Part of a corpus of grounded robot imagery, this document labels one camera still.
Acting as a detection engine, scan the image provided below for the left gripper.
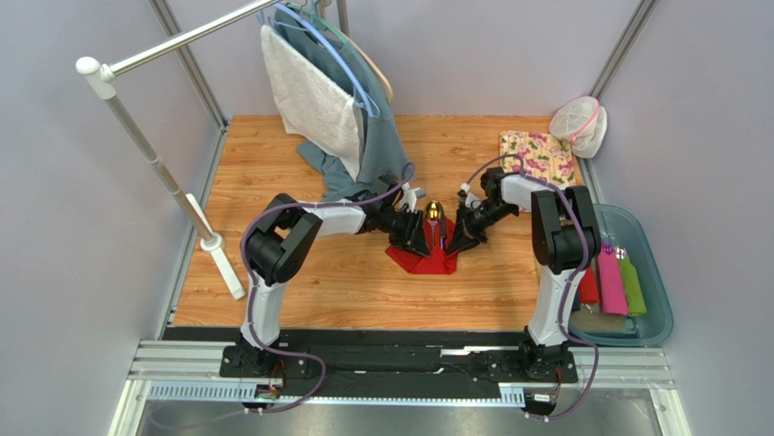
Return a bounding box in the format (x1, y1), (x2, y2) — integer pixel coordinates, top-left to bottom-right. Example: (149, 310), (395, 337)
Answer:
(378, 208), (432, 259)

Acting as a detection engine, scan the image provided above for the red paper napkin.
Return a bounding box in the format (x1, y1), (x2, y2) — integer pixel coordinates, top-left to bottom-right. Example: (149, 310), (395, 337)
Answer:
(385, 218), (458, 275)

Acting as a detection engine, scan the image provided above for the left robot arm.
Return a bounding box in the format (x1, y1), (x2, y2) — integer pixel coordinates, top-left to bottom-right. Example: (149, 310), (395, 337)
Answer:
(220, 177), (431, 378)

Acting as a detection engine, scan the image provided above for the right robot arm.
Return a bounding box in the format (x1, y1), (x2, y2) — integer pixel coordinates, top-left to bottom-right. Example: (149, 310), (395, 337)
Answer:
(445, 168), (600, 380)

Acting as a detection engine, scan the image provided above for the red napkin in bin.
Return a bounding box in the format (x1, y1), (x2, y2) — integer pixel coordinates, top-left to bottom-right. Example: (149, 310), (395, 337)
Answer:
(578, 267), (600, 305)

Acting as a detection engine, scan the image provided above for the blue-grey shirt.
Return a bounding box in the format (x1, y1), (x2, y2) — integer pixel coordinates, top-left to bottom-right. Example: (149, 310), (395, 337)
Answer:
(268, 9), (409, 202)

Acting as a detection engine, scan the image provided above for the floral placemat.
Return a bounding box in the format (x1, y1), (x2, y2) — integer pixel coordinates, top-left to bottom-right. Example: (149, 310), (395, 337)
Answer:
(499, 130), (583, 186)

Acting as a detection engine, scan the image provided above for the blue plastic hanger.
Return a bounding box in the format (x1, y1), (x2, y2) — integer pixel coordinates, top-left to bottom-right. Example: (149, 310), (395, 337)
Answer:
(273, 3), (381, 118)

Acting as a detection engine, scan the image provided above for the white mesh laundry bag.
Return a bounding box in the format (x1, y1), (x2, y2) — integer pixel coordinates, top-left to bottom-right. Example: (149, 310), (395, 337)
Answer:
(549, 96), (609, 159)

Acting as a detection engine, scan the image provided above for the white towel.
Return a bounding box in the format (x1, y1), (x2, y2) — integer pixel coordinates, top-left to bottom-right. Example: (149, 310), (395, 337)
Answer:
(261, 25), (363, 180)

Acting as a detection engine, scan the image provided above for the teal plastic bin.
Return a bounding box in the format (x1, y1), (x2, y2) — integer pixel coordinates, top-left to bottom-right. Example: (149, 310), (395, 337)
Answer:
(567, 203), (674, 347)

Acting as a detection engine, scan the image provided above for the green hanger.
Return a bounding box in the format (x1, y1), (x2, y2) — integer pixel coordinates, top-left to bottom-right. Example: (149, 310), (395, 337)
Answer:
(284, 0), (351, 44)

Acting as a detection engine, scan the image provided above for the wooden hanger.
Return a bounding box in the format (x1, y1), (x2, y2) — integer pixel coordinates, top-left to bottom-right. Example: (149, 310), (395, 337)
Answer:
(318, 0), (394, 104)

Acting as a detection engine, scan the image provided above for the white clothes rack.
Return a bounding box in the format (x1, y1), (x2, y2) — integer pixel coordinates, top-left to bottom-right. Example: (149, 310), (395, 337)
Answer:
(75, 1), (276, 300)

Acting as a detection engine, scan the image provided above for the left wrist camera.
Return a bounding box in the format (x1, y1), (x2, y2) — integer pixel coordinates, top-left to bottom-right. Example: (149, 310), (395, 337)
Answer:
(399, 184), (426, 212)

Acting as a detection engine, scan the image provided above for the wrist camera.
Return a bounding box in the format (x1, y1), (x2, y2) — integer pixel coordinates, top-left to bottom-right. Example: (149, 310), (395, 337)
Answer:
(399, 184), (426, 212)
(458, 183), (482, 210)

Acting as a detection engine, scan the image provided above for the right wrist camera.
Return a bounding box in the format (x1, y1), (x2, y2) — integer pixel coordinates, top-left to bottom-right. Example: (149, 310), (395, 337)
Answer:
(458, 183), (482, 210)

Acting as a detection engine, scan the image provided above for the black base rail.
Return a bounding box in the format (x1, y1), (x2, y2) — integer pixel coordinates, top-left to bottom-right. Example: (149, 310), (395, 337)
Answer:
(203, 326), (580, 401)

